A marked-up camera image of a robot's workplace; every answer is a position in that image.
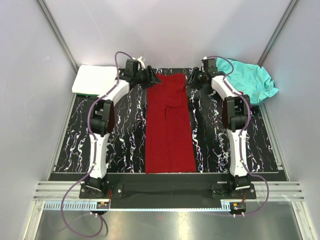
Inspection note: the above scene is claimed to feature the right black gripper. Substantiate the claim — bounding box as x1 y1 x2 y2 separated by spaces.
183 67 206 91

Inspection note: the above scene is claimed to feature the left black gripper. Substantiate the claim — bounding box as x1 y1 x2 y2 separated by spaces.
134 66 161 90

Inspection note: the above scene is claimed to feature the red t shirt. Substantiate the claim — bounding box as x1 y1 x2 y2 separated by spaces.
145 73 196 174

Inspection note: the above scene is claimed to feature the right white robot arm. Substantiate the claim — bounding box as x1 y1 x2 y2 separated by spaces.
186 56 251 199

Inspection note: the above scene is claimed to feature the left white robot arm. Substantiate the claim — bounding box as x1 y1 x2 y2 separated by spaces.
84 57 161 198

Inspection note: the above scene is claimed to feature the teal t shirt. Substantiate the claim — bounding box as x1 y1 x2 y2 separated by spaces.
216 58 279 106

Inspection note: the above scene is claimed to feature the folded white t shirt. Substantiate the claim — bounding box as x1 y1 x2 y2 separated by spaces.
71 65 117 96

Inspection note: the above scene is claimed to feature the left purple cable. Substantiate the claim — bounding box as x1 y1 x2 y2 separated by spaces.
60 51 126 237

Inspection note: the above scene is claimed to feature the left aluminium frame post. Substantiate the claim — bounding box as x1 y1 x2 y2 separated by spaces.
35 0 79 73

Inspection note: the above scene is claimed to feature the aluminium frame post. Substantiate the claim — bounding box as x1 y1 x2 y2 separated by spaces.
257 0 300 67
35 0 79 73

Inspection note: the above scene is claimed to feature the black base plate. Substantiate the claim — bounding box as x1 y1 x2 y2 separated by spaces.
78 172 286 210

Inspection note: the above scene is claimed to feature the right aluminium frame post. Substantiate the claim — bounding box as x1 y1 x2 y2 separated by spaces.
257 0 300 67

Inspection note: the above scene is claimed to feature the left cable duct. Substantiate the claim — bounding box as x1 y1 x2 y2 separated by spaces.
44 200 110 211

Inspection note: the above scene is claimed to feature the aluminium cross rail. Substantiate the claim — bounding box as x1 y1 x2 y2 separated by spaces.
33 181 304 201

